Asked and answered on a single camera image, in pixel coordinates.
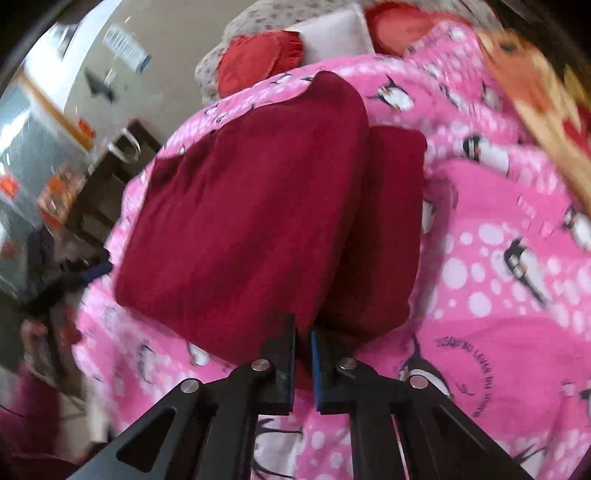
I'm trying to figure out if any dark red knit sweater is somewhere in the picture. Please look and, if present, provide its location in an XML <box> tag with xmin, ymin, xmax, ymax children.
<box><xmin>114</xmin><ymin>72</ymin><xmax>427</xmax><ymax>365</ymax></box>

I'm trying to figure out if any pink penguin print blanket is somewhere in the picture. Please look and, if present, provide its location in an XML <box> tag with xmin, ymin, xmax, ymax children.
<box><xmin>74</xmin><ymin>22</ymin><xmax>590</xmax><ymax>479</ymax></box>

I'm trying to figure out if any dark wooden desk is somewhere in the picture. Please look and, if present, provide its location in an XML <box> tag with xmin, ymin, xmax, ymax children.
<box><xmin>65</xmin><ymin>119</ymin><xmax>161</xmax><ymax>247</ymax></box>

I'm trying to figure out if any left red heart cushion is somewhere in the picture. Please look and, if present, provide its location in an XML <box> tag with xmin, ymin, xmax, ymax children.
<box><xmin>217</xmin><ymin>30</ymin><xmax>304</xmax><ymax>98</ymax></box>

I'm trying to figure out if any red heart cushion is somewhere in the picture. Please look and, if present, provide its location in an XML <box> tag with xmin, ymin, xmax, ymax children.
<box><xmin>365</xmin><ymin>1</ymin><xmax>471</xmax><ymax>57</ymax></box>
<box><xmin>217</xmin><ymin>30</ymin><xmax>304</xmax><ymax>98</ymax></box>

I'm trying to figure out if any orange cartoon blanket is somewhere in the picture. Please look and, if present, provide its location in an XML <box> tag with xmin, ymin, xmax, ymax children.
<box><xmin>477</xmin><ymin>30</ymin><xmax>590</xmax><ymax>212</ymax></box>

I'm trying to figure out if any white square pillow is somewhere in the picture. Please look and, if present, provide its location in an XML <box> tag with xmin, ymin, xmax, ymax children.
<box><xmin>287</xmin><ymin>2</ymin><xmax>375</xmax><ymax>65</ymax></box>

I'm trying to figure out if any right red heart cushion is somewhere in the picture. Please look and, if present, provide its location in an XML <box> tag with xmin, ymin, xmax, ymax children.
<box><xmin>365</xmin><ymin>1</ymin><xmax>471</xmax><ymax>57</ymax></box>

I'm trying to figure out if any floral grey pillow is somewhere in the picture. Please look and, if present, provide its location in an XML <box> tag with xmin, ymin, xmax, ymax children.
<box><xmin>193</xmin><ymin>0</ymin><xmax>362</xmax><ymax>107</ymax></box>

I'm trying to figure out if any red wall decoration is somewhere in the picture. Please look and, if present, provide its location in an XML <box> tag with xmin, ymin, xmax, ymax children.
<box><xmin>77</xmin><ymin>118</ymin><xmax>96</xmax><ymax>139</ymax></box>

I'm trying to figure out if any dark cloth on wall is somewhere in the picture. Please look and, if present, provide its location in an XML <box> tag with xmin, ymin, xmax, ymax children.
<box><xmin>84</xmin><ymin>69</ymin><xmax>116</xmax><ymax>103</ymax></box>

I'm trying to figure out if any white wall poster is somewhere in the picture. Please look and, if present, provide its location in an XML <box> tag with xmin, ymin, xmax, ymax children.
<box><xmin>102</xmin><ymin>24</ymin><xmax>151</xmax><ymax>74</ymax></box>

